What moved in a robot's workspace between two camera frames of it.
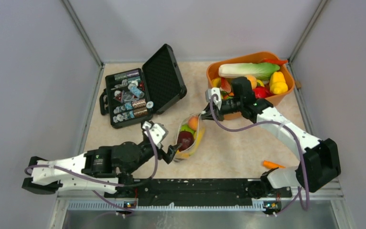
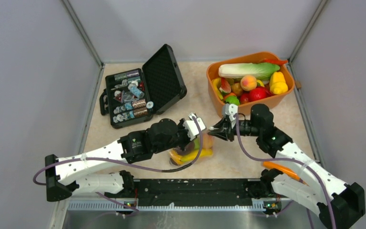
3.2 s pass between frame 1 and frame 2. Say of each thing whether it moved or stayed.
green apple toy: moved
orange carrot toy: stayed
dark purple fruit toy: moved
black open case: stayed
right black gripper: moved
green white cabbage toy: stayed
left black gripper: moved
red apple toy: stayed
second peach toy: stayed
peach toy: moved
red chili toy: stayed
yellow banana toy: moved
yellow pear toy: stayed
